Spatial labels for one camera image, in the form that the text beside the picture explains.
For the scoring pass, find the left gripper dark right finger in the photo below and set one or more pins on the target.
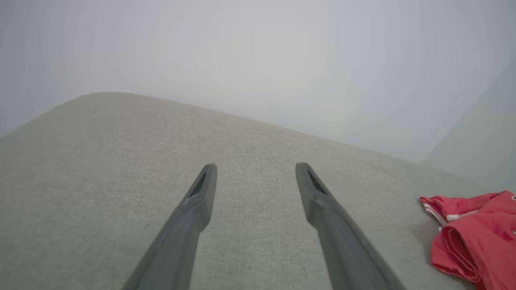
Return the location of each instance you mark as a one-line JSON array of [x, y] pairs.
[[346, 249]]

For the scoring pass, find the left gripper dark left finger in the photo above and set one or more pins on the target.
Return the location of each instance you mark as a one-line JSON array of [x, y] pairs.
[[177, 249]]

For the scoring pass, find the red garment with white stripes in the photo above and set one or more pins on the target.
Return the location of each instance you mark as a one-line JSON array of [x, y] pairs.
[[479, 237]]

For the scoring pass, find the grey fabric sofa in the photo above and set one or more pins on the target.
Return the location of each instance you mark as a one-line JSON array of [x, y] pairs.
[[100, 161]]

